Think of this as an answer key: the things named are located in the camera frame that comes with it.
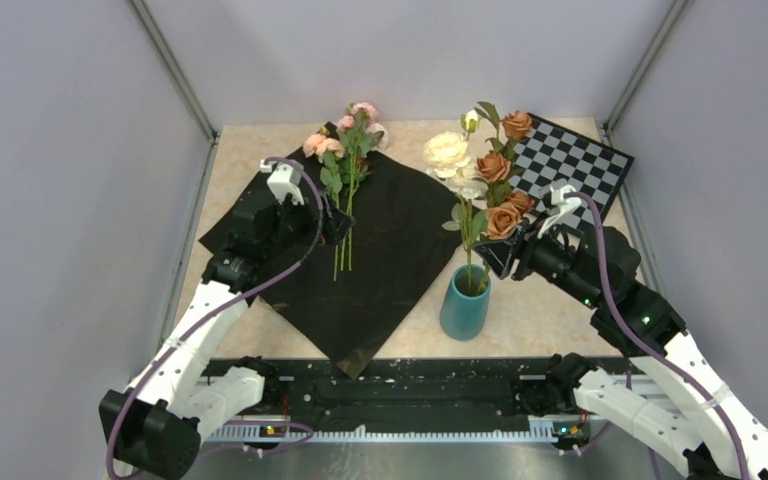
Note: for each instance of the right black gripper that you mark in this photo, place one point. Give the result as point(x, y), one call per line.
point(502, 254)

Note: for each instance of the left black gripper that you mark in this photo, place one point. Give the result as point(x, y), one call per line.
point(309, 218)

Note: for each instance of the orange rose stem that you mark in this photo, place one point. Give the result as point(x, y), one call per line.
point(505, 208)

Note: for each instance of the pink flower stems bunch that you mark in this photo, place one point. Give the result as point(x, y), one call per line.
point(342, 151)

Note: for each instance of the black wrapping sheet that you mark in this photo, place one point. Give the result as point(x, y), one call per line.
point(387, 304)

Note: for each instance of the white flower stem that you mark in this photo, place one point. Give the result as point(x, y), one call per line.
point(450, 161)

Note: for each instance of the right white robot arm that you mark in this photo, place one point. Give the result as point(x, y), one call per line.
point(708, 433)

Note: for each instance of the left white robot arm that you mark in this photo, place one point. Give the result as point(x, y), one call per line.
point(159, 423)

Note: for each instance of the teal ceramic vase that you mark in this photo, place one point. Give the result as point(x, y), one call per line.
point(466, 302)

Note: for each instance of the black white checkerboard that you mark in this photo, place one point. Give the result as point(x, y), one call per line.
point(556, 152)

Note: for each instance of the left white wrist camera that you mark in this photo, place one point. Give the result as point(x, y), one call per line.
point(283, 182)

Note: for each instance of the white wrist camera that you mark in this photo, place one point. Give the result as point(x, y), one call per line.
point(283, 182)
point(564, 199)

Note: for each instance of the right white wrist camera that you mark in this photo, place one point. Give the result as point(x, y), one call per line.
point(564, 199)

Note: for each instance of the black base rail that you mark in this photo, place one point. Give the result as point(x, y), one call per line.
point(403, 396)

